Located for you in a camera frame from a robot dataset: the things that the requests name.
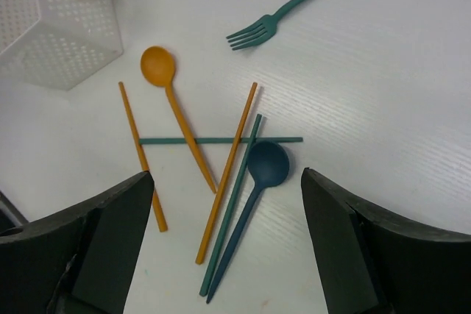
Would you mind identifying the orange chopstick middle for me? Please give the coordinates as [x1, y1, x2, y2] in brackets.
[195, 82, 258, 265]

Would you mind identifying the teal chopstick crossing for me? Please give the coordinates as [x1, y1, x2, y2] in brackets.
[139, 137, 303, 145]

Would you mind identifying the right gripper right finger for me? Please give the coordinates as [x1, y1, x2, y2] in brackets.
[301, 168, 470, 313]

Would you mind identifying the teal fork upper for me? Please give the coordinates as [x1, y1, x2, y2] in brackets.
[226, 0, 307, 51]

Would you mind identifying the white utensil caddy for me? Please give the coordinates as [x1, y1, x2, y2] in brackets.
[1, 0, 123, 90]

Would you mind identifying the blue plastic spoon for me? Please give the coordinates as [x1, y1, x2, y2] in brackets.
[206, 140, 290, 304]

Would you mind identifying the teal chopstick beside spoon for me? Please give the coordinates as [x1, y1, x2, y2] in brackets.
[199, 114, 263, 297]

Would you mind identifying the orange chopstick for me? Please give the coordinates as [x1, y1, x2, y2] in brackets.
[118, 82, 169, 232]
[195, 82, 258, 265]

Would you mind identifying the orange chopstick left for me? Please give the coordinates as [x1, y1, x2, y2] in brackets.
[118, 82, 169, 232]

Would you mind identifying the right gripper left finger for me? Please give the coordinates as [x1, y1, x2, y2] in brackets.
[1, 171, 154, 313]

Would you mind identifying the orange plastic spoon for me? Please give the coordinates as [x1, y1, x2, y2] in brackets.
[140, 46, 216, 193]

